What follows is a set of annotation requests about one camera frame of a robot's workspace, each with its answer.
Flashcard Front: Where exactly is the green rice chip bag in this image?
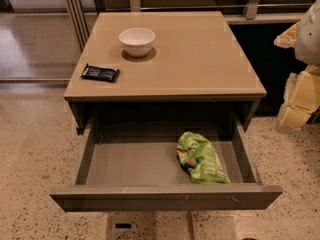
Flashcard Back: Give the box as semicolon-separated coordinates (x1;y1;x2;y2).
176;131;231;184

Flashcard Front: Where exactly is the open grey top drawer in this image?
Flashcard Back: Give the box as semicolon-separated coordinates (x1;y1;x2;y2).
49;118;282;212

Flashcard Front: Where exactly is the floor socket plate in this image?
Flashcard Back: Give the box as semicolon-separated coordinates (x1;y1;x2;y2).
106;212;157;240

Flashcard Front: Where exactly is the dark blue snack packet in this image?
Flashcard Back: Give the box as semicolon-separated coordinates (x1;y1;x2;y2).
81;64;120;83

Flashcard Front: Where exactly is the beige drawer cabinet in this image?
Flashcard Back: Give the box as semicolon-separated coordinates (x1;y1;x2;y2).
64;12;266;128

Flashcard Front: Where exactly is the white ceramic bowl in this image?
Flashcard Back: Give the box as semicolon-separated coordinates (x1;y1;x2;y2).
119;28;155;58

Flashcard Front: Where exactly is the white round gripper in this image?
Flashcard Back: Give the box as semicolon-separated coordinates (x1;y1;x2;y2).
273;0;320;129

